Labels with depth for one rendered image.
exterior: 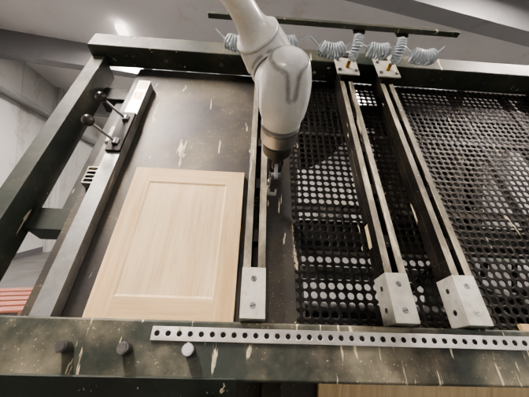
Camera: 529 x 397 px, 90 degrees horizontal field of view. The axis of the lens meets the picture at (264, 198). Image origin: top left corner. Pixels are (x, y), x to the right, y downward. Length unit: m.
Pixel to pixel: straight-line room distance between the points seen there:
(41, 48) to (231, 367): 5.62
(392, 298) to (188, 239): 0.58
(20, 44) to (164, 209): 5.29
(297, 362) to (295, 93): 0.58
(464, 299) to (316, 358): 0.41
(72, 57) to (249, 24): 5.15
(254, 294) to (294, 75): 0.50
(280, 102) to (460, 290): 0.67
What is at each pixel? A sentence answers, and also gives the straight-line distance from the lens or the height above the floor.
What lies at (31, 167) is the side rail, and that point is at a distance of 1.14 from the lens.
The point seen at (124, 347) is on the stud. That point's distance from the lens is 0.72.
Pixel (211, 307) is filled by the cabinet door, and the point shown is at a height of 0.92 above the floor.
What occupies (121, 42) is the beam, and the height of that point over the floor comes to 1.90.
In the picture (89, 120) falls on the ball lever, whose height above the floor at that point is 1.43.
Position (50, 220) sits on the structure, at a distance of 1.09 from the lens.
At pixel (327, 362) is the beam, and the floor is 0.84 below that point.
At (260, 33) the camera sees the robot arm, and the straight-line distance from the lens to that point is 0.65.
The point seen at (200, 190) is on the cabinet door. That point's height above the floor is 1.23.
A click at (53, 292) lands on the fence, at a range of 0.88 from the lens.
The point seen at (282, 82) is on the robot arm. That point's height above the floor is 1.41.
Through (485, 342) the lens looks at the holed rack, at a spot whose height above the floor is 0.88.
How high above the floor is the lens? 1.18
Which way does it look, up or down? 2 degrees up
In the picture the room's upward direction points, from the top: 3 degrees clockwise
